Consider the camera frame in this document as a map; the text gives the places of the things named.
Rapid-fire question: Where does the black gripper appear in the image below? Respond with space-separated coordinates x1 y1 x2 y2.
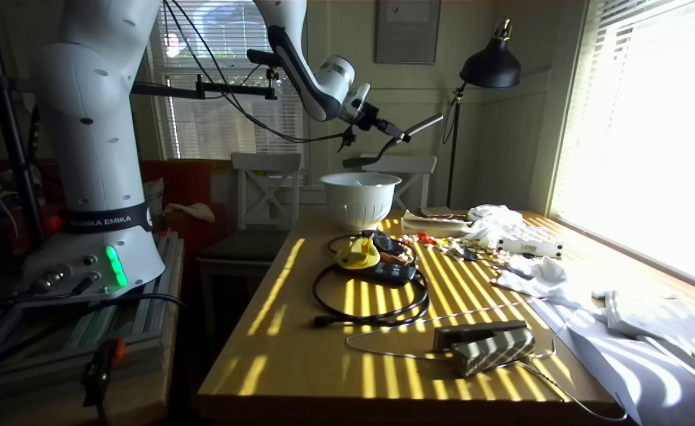
346 82 399 136

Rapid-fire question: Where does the white colander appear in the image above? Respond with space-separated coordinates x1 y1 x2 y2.
321 172 399 231

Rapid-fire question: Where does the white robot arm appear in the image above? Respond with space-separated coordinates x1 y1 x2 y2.
23 0 399 296

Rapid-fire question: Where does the white wooden chair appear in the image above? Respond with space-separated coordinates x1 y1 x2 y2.
372 154 437 210
199 152 302 314

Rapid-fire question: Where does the red bottle cap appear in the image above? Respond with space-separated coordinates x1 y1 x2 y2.
415 231 434 245

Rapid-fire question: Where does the black desk lamp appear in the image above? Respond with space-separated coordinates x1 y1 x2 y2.
443 16 523 208

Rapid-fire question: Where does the white crumpled cloth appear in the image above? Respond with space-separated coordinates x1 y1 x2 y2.
465 203 563 258

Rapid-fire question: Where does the grey power adapter box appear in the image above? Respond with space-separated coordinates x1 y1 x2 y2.
432 319 534 375

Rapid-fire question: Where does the white paper sheet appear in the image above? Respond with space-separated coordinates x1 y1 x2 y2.
497 256 695 426

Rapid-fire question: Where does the framed wall picture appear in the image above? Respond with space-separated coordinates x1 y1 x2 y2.
373 0 443 65

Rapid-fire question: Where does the black USB cable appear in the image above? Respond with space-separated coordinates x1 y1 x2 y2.
309 229 432 330

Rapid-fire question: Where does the thin white wire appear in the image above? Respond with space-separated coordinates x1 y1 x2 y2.
340 328 628 423

